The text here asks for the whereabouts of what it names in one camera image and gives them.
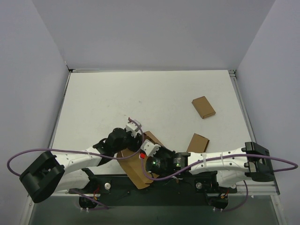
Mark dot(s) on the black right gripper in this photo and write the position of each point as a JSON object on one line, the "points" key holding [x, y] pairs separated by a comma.
{"points": [[162, 153]]}

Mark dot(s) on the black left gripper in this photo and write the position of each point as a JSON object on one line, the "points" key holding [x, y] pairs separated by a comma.
{"points": [[135, 143]]}

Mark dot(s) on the cardboard box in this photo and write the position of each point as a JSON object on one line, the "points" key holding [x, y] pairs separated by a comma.
{"points": [[198, 144], [132, 166], [203, 107]]}

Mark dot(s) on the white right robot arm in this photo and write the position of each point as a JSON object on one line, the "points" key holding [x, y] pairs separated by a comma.
{"points": [[250, 162]]}

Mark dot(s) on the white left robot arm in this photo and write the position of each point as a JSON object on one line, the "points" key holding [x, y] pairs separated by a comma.
{"points": [[56, 170]]}

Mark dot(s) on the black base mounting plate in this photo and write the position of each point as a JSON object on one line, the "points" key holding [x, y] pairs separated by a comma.
{"points": [[119, 190]]}

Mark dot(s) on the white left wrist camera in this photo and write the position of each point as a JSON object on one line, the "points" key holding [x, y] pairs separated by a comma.
{"points": [[133, 126]]}

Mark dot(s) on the aluminium front rail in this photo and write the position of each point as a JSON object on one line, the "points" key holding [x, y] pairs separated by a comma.
{"points": [[256, 188]]}

